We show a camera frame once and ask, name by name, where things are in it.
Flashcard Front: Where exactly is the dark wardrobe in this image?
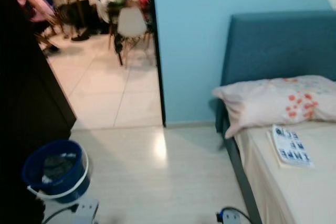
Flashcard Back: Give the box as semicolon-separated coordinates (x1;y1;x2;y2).
0;0;77;224

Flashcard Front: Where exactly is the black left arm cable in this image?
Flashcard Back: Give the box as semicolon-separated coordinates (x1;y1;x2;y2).
42;206;79;224

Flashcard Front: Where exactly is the blue bucket with white handle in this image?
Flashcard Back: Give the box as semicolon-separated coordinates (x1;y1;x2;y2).
23;140;90;204

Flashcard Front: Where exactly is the white dining chair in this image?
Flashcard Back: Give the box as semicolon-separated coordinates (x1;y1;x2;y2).
112;6;155;67

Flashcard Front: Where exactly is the black door frame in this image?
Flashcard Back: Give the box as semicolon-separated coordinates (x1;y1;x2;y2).
147;0;167;127

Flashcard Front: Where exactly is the pink floral pillow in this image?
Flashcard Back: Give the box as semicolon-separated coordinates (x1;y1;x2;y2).
212;75;336;140

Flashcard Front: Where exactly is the teal upholstered bed frame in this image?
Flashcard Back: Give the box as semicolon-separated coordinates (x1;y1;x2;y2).
215;12;336;224

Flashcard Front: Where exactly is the blue and white magazine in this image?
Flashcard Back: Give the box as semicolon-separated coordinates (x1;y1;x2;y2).
272;124;316;169

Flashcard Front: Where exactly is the dark wooden table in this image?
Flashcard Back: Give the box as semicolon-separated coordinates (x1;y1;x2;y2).
94;1;155;51

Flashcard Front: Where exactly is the dark clothes pile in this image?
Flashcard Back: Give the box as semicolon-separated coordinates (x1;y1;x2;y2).
42;153;79;183

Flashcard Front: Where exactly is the pedestal table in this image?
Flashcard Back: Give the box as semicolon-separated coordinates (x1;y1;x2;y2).
63;0;98;42

